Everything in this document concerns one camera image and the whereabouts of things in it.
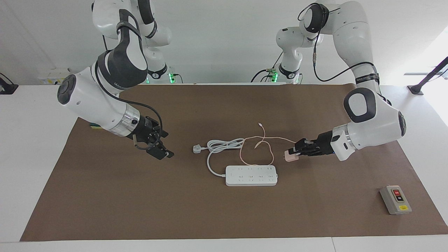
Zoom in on white box yellow labels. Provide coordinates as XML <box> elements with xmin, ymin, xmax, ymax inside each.
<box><xmin>38</xmin><ymin>68</ymin><xmax>69</xmax><ymax>85</ymax></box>

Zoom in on white cord with plug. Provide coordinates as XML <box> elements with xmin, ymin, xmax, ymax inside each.
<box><xmin>192</xmin><ymin>138</ymin><xmax>245</xmax><ymax>177</ymax></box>

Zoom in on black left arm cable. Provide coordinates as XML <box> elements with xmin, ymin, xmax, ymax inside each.
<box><xmin>297</xmin><ymin>3</ymin><xmax>380</xmax><ymax>83</ymax></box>

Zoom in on white power strip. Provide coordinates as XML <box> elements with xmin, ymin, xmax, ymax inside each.
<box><xmin>225</xmin><ymin>165</ymin><xmax>279</xmax><ymax>187</ymax></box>

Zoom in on black base cable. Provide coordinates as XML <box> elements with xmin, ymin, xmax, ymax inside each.
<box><xmin>250</xmin><ymin>53</ymin><xmax>284</xmax><ymax>83</ymax></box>

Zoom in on black bracket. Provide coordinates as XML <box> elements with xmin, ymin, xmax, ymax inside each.
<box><xmin>0</xmin><ymin>73</ymin><xmax>19</xmax><ymax>95</ymax></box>

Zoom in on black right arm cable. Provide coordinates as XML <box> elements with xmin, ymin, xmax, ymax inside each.
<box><xmin>94</xmin><ymin>35</ymin><xmax>163</xmax><ymax>150</ymax></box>

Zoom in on brown paper mat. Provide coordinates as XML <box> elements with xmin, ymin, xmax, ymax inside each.
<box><xmin>20</xmin><ymin>84</ymin><xmax>448</xmax><ymax>242</ymax></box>

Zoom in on black stand bar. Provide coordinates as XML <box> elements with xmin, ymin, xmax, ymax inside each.
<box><xmin>408</xmin><ymin>56</ymin><xmax>448</xmax><ymax>96</ymax></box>

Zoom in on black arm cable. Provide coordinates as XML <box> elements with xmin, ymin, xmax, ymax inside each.
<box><xmin>94</xmin><ymin>35</ymin><xmax>163</xmax><ymax>150</ymax></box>
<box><xmin>297</xmin><ymin>3</ymin><xmax>380</xmax><ymax>83</ymax></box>

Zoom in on grey on-off switch box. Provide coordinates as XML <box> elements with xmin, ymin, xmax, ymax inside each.
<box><xmin>380</xmin><ymin>185</ymin><xmax>412</xmax><ymax>215</ymax></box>

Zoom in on pink charging cable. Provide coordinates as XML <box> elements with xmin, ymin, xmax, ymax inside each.
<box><xmin>240</xmin><ymin>122</ymin><xmax>297</xmax><ymax>166</ymax></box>

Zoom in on pink charger adapter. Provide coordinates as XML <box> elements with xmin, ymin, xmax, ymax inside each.
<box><xmin>283</xmin><ymin>149</ymin><xmax>300</xmax><ymax>163</ymax></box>

